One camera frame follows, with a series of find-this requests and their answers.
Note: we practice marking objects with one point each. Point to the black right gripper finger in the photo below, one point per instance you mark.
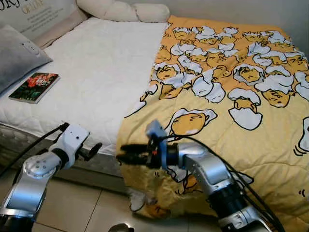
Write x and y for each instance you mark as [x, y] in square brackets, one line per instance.
[133, 160]
[134, 149]

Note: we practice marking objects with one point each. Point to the yellow egg cartoon blanket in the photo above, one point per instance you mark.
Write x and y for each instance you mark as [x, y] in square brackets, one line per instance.
[251, 145]

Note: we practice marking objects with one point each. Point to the grey square pillow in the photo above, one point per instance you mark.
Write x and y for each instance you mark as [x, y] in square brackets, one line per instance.
[19, 58]

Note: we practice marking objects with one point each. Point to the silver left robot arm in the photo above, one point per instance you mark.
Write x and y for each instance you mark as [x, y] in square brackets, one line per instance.
[29, 188]

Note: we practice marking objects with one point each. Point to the grey bed mattress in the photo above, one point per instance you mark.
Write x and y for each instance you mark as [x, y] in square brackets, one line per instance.
[96, 162]

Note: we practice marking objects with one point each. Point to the white quilted mattress pad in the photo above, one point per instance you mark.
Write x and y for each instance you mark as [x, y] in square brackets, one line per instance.
[106, 72]

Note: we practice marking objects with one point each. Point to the cream long bolster pillow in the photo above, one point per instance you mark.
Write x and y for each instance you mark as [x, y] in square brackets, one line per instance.
[120, 10]

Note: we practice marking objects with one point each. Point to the printed grey headboard panel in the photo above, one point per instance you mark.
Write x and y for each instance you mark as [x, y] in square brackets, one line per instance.
[38, 17]

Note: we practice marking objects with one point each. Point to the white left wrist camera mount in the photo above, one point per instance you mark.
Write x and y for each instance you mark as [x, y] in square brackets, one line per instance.
[72, 140]

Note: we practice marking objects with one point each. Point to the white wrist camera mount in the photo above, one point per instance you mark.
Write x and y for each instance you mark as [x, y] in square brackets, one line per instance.
[72, 140]
[157, 133]

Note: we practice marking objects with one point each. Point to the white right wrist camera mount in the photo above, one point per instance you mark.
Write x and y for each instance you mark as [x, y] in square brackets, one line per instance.
[157, 133]

